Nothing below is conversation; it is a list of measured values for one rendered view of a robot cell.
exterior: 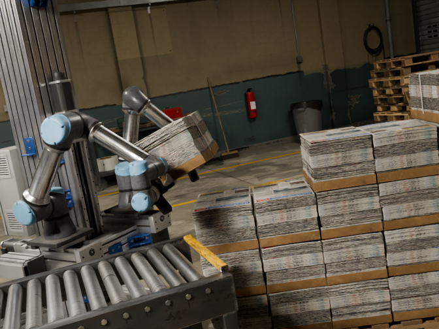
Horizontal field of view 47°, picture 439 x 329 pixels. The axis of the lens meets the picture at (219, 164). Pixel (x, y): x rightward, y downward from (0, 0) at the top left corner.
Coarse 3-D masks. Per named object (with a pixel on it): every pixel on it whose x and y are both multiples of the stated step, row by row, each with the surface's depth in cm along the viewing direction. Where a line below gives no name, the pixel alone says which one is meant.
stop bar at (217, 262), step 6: (186, 240) 200; (192, 240) 196; (192, 246) 193; (198, 246) 188; (198, 252) 186; (204, 252) 180; (210, 252) 179; (210, 258) 173; (216, 258) 172; (216, 264) 167; (222, 264) 166; (222, 270) 164
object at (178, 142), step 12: (180, 120) 221; (156, 132) 224; (168, 132) 222; (180, 132) 222; (192, 132) 227; (144, 144) 225; (156, 144) 224; (168, 144) 224; (180, 144) 223; (192, 144) 222; (156, 156) 226; (168, 156) 225; (180, 156) 224; (192, 156) 223; (168, 168) 226
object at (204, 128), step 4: (196, 112) 251; (196, 116) 248; (200, 116) 254; (196, 120) 242; (200, 120) 249; (200, 124) 247; (204, 124) 255; (200, 128) 243; (204, 128) 251; (204, 132) 247; (208, 132) 257; (204, 136) 246; (208, 136) 252; (208, 140) 249; (212, 140) 255; (208, 144) 244
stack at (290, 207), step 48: (240, 192) 261; (288, 192) 244; (336, 192) 234; (384, 192) 233; (432, 192) 232; (240, 240) 240; (336, 240) 237; (384, 240) 240; (432, 240) 236; (336, 288) 242; (384, 288) 241; (432, 288) 239
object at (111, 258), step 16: (176, 240) 206; (112, 256) 199; (128, 256) 199; (144, 256) 202; (48, 272) 192; (64, 272) 192; (96, 272) 196; (0, 288) 184; (64, 288) 192; (80, 288) 194
